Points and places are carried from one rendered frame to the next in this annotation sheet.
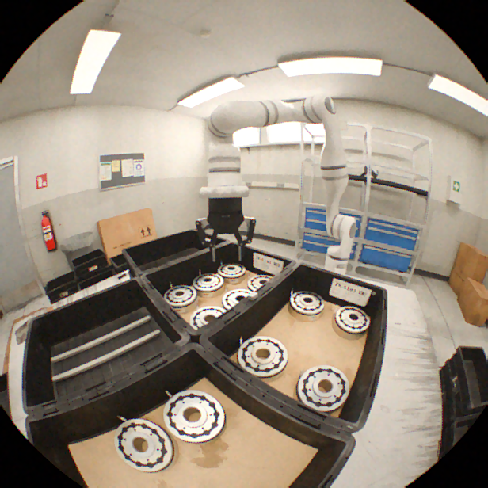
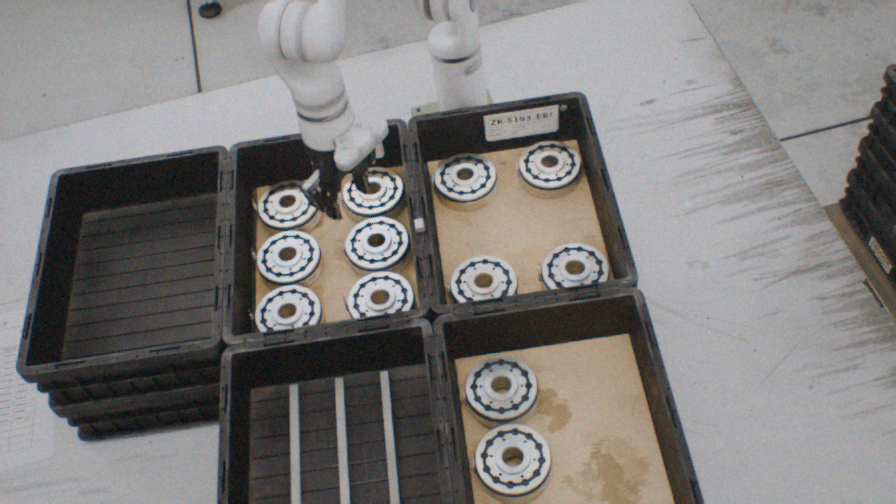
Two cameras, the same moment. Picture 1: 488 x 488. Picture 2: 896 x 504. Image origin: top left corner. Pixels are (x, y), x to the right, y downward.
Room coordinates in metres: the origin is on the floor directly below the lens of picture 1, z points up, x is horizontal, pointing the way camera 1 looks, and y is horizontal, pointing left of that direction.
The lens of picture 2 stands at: (-0.41, 0.54, 2.06)
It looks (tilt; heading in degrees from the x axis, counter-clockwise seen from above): 53 degrees down; 320
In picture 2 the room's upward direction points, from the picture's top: 9 degrees counter-clockwise
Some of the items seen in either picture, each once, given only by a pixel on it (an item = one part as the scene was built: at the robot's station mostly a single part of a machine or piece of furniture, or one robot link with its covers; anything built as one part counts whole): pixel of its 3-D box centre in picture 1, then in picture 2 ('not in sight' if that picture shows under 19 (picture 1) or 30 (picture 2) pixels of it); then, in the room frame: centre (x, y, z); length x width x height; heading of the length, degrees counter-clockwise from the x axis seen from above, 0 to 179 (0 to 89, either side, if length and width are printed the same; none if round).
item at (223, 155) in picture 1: (223, 139); (302, 57); (0.39, 0.05, 1.27); 0.09 x 0.07 x 0.15; 26
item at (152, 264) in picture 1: (175, 258); (143, 274); (0.63, 0.29, 0.87); 0.40 x 0.30 x 0.11; 139
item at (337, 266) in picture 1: (333, 275); (460, 83); (0.54, -0.36, 0.83); 0.09 x 0.09 x 0.17; 68
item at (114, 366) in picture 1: (97, 351); (340, 480); (0.13, 0.33, 0.87); 0.40 x 0.30 x 0.11; 139
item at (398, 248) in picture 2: (240, 300); (377, 243); (0.38, 0.01, 0.86); 0.10 x 0.10 x 0.01
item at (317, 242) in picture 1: (330, 233); not in sight; (1.89, -1.08, 0.60); 0.72 x 0.03 x 0.56; 56
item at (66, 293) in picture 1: (66, 295); not in sight; (0.79, 1.81, 0.31); 0.40 x 0.30 x 0.34; 146
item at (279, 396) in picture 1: (321, 318); (514, 198); (0.24, -0.16, 0.92); 0.40 x 0.30 x 0.02; 139
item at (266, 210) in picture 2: (231, 269); (288, 203); (0.56, 0.05, 0.86); 0.10 x 0.10 x 0.01
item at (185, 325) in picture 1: (220, 273); (322, 226); (0.43, 0.07, 0.92); 0.40 x 0.30 x 0.02; 139
